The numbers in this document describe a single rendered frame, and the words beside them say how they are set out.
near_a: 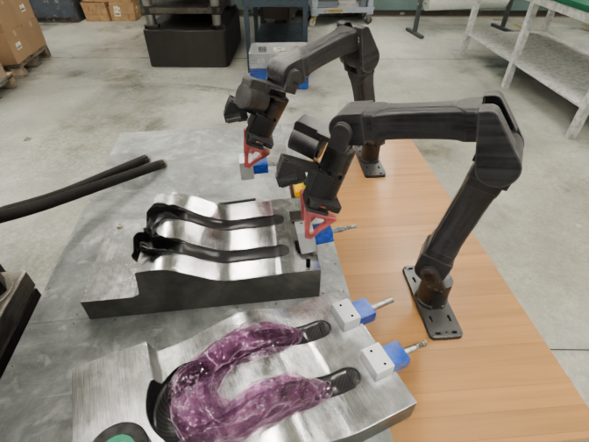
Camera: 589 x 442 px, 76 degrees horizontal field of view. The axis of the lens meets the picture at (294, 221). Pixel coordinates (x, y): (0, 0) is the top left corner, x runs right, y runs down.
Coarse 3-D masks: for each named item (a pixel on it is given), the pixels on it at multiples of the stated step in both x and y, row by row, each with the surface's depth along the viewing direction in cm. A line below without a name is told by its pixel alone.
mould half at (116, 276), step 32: (128, 224) 96; (160, 224) 84; (192, 224) 87; (288, 224) 91; (128, 256) 87; (160, 256) 76; (288, 256) 83; (96, 288) 80; (128, 288) 80; (160, 288) 77; (192, 288) 78; (224, 288) 80; (256, 288) 81; (288, 288) 82
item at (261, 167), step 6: (240, 156) 102; (240, 162) 100; (258, 162) 102; (264, 162) 102; (270, 162) 103; (276, 162) 103; (240, 168) 100; (246, 168) 101; (252, 168) 101; (258, 168) 102; (264, 168) 102; (246, 174) 102; (252, 174) 102
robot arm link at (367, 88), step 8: (344, 56) 102; (352, 56) 100; (344, 64) 104; (352, 64) 101; (352, 72) 104; (360, 72) 101; (352, 80) 106; (360, 80) 104; (368, 80) 105; (352, 88) 109; (360, 88) 106; (368, 88) 107; (360, 96) 109; (368, 96) 109
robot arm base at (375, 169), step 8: (368, 144) 124; (360, 152) 134; (368, 152) 125; (376, 152) 125; (360, 160) 129; (368, 160) 127; (376, 160) 127; (368, 168) 125; (376, 168) 125; (368, 176) 122; (376, 176) 123; (384, 176) 123
